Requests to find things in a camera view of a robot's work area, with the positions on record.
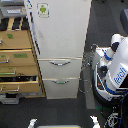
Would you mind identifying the upper fridge drawer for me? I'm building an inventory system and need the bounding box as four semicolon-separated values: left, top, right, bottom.
38;59;82;79

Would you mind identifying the fridge drawer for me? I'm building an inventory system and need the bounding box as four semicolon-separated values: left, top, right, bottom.
38;59;82;79
43;79;79;99

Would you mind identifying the lower fridge drawer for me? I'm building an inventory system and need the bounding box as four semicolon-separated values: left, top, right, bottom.
43;79;79;99

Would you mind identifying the white refrigerator body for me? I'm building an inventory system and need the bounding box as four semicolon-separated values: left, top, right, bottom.
24;0;92;99

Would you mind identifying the wooden drawer cabinet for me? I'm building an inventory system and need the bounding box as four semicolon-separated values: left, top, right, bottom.
0;17;45;97

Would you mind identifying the white blue robot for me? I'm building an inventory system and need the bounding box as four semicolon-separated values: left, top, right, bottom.
92;34;128;106

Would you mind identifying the green android sticker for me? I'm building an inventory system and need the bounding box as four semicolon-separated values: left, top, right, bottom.
37;3;49;17

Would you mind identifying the grey box on cabinet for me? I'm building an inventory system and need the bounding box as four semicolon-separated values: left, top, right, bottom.
0;6;26;17

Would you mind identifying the grey cable loop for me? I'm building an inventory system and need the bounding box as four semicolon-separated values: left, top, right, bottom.
78;43;100;94

